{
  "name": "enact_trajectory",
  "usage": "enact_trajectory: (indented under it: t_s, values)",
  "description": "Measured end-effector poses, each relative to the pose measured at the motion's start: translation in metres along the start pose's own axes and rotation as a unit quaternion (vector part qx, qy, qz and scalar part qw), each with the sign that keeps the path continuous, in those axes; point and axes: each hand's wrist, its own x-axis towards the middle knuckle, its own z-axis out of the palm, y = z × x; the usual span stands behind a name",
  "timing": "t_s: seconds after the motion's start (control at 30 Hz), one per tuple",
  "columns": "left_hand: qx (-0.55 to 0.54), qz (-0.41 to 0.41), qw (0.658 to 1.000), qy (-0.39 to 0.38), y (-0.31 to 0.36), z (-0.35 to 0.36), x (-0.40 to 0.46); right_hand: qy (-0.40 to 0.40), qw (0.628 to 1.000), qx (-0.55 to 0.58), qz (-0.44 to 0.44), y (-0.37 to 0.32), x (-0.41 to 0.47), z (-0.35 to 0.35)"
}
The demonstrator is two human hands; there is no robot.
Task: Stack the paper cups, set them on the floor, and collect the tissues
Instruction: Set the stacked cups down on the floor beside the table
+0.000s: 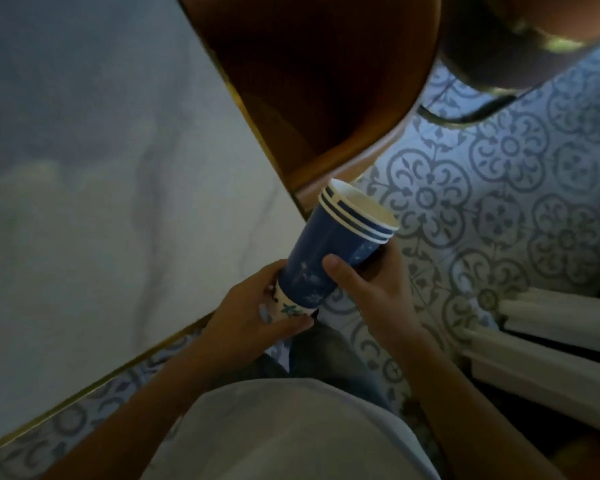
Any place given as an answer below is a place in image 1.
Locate person's left hand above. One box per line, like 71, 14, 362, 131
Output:
196, 260, 315, 384

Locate person's right hand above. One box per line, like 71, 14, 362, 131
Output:
322, 239, 427, 351

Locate blue paper cup white base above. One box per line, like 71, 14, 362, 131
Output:
271, 193, 394, 320

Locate person's right forearm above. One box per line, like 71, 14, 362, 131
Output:
392, 327, 567, 480

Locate person's left forearm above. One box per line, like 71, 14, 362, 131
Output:
40, 340, 231, 480

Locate person's blue jeans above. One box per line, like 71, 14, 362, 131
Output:
215, 320, 396, 411

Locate person's white shirt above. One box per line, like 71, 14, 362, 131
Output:
141, 377, 442, 480

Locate brown wooden chair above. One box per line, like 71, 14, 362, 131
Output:
175, 0, 442, 206

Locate white slatted radiator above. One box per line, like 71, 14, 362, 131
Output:
459, 287, 600, 439

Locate dark chair with metal frame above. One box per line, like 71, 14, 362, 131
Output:
416, 0, 600, 129

